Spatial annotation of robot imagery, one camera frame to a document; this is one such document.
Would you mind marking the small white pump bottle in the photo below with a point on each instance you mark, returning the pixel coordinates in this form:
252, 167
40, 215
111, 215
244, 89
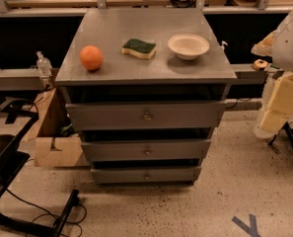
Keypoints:
223, 45

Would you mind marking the grey bottom drawer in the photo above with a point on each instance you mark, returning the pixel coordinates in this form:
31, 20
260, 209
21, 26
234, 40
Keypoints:
146, 175

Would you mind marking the grey drawer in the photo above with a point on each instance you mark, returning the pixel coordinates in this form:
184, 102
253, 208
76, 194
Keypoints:
129, 150
146, 175
121, 116

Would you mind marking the grey top drawer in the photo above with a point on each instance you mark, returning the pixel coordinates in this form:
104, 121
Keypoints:
121, 116

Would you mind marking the grey drawer cabinet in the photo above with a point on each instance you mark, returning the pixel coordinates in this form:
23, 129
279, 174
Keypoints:
164, 77

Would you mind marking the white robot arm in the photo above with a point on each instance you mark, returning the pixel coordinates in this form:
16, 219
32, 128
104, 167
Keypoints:
279, 46

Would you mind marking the green yellow sponge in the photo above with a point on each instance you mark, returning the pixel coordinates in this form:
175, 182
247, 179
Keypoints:
139, 48

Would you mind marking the clear sanitizer bottle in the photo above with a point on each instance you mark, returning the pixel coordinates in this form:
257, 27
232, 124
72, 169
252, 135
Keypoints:
43, 64

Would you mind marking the orange fruit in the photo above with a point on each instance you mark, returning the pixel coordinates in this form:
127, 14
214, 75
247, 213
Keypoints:
91, 57

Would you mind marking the black chair frame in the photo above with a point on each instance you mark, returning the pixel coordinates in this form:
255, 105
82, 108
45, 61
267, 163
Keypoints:
12, 161

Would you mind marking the cardboard box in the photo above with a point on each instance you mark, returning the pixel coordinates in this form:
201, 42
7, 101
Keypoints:
52, 148

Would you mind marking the white bowl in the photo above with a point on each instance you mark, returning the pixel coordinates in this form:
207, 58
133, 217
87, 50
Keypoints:
187, 46

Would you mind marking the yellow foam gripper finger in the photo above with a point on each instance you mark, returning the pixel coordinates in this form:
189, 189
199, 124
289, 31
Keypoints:
281, 100
273, 121

